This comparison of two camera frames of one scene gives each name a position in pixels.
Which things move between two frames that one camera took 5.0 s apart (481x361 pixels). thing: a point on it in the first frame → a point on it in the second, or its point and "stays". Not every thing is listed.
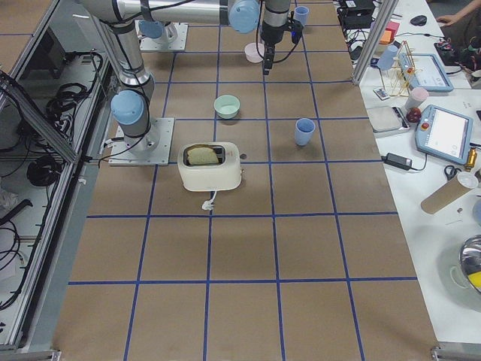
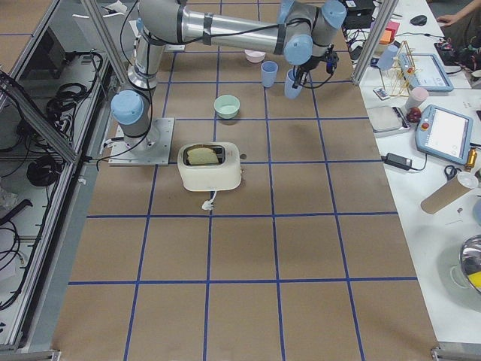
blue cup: [304, 129] → [291, 92]
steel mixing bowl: [470, 259] stays
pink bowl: [254, 52] stays
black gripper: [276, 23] → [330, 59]
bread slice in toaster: [201, 156] stays
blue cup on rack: [386, 56] stays
